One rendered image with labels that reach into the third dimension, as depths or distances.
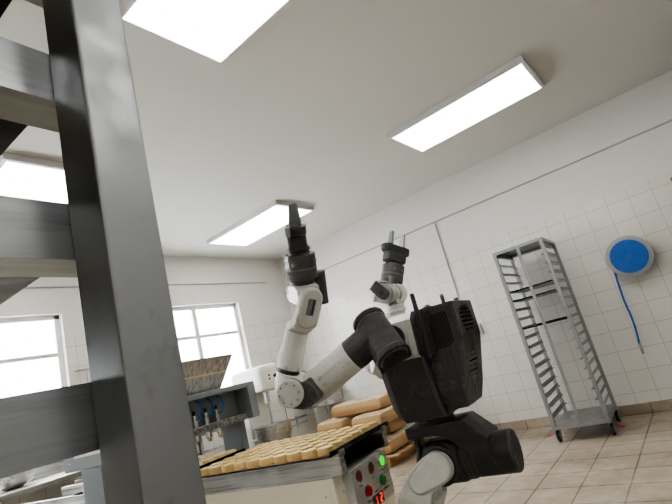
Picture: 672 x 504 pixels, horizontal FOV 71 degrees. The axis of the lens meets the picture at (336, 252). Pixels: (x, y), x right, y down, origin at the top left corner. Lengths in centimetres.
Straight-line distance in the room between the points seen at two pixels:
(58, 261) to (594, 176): 543
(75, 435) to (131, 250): 8
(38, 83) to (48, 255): 10
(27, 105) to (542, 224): 544
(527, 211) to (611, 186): 83
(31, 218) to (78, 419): 10
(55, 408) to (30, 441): 2
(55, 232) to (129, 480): 12
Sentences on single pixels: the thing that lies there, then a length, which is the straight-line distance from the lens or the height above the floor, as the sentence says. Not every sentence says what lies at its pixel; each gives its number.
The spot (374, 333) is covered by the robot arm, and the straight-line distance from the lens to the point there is 125.
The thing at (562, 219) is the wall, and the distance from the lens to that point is 556.
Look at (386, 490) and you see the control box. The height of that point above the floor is 72.
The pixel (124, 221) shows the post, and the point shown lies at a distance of 25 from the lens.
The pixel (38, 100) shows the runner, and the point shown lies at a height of 131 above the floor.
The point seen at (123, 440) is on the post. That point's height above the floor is 113.
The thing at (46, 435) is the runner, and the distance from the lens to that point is 24.
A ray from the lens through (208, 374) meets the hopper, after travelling 221.
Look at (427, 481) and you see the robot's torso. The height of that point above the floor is 78.
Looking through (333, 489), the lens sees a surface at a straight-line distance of 153.
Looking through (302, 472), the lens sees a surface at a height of 86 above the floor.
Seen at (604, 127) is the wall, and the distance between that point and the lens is 566.
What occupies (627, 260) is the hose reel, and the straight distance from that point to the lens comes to 530.
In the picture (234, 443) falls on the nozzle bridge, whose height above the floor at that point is 93.
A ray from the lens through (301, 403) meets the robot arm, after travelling 132.
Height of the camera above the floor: 113
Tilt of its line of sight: 13 degrees up
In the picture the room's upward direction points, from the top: 15 degrees counter-clockwise
